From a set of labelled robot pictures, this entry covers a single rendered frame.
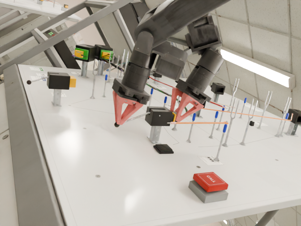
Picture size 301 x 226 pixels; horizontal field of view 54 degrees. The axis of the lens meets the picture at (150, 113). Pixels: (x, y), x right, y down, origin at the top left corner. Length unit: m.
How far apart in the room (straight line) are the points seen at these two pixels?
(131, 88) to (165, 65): 0.10
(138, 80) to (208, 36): 0.23
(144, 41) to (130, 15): 1.13
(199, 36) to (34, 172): 0.51
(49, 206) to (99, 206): 0.08
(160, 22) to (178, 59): 0.10
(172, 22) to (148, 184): 0.32
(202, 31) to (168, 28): 0.20
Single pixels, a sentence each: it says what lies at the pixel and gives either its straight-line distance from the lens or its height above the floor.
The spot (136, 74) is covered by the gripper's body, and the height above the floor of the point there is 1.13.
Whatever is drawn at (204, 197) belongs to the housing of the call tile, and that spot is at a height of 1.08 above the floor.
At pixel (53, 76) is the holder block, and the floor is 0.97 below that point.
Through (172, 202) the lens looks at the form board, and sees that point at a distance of 0.57.
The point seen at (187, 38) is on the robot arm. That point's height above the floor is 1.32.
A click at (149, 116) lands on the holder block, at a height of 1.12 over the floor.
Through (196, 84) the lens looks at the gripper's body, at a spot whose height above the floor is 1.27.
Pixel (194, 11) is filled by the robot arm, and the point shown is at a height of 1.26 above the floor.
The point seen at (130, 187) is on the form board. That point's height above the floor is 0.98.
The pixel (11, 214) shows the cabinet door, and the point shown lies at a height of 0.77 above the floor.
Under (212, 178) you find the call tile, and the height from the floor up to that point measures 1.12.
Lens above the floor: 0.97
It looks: 12 degrees up
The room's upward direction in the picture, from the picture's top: 56 degrees clockwise
